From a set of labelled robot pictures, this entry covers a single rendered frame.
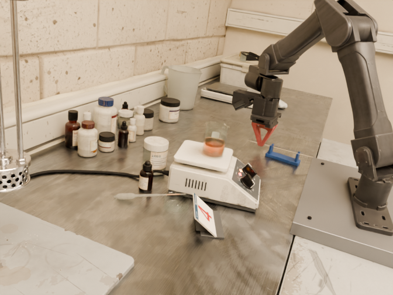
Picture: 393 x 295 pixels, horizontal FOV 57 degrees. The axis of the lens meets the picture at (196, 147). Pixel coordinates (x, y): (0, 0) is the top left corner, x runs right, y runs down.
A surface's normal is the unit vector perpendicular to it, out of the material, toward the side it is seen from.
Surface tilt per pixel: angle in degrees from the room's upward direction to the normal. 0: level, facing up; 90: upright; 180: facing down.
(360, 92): 92
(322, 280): 0
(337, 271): 0
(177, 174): 90
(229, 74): 93
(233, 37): 90
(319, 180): 4
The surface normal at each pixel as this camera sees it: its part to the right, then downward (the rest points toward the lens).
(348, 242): -0.38, 0.30
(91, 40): 0.91, 0.26
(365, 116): -0.88, -0.02
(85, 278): 0.14, -0.92
